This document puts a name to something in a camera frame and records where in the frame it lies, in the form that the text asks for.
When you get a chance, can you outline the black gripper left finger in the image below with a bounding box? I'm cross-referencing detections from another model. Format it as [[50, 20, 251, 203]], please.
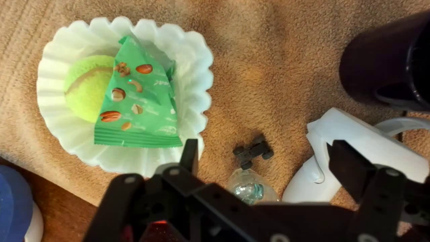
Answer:
[[178, 137, 200, 176]]

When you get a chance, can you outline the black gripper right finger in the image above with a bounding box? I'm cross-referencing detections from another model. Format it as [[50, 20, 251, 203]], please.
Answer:
[[325, 139, 378, 203]]

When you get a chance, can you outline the black mug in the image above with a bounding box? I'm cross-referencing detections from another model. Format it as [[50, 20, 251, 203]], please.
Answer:
[[339, 10, 430, 113]]

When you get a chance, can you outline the white computer mouse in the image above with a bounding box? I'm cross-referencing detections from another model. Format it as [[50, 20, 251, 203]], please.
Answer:
[[281, 107, 430, 206]]

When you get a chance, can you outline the green snack packet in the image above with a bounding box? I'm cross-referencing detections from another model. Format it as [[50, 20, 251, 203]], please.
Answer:
[[93, 33, 184, 150]]

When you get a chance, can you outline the small black plastic clip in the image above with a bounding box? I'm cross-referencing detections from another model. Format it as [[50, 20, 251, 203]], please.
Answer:
[[233, 133, 276, 171]]

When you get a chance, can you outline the beige terry towel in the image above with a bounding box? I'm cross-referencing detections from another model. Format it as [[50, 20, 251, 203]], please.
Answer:
[[0, 0, 430, 226]]

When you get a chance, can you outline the yellow tennis ball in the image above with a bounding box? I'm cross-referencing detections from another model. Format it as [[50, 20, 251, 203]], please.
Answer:
[[63, 54, 117, 125]]

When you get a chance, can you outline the white fluted paper plate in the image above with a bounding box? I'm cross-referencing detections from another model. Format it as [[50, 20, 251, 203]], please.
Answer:
[[36, 16, 215, 179]]

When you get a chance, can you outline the blue tape roll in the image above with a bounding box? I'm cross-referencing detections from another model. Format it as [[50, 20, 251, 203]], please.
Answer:
[[0, 164, 46, 242]]

